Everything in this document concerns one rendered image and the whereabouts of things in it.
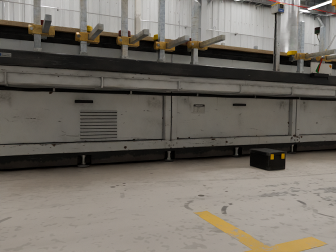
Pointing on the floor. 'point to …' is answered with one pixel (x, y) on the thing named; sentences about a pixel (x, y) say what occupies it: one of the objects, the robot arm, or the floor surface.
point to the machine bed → (151, 113)
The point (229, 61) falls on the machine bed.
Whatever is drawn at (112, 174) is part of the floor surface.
